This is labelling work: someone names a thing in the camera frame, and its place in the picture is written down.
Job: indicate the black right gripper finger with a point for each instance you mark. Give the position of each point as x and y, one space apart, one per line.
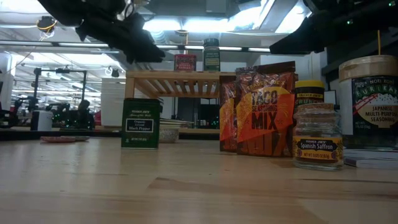
304 40

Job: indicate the black camera stand frame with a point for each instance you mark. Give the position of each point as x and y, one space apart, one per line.
62 70

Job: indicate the red smoked paprika tin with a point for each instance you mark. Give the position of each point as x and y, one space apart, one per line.
185 63

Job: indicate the furikake jar tan lid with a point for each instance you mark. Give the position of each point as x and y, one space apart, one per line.
373 105

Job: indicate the orange taco seasoning packet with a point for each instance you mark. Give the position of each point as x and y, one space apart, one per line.
227 118
265 115

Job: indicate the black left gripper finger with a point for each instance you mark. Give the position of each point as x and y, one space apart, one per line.
130 40

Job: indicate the chili crunch jar yellow lid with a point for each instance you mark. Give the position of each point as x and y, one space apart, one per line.
309 93

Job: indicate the stack of flat trays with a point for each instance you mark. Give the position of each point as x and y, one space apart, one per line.
174 123

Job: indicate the blue Yellowstone book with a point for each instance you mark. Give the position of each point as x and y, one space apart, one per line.
373 158

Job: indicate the green black pepper tin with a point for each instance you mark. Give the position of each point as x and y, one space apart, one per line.
140 124

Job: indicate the black computer box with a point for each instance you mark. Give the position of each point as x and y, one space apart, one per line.
209 115

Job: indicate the black background robot arms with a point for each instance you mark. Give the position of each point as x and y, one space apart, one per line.
74 116

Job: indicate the small grey spice shaker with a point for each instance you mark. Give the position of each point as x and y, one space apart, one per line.
317 146

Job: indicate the wooden slatted shelf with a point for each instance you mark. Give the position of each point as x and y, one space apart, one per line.
174 75

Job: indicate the green jar white lid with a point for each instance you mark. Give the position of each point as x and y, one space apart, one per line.
212 59

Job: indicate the small speckled bowl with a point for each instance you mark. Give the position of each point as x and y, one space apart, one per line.
168 137

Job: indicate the long ceiling light bar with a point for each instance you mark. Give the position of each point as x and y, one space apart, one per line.
81 45

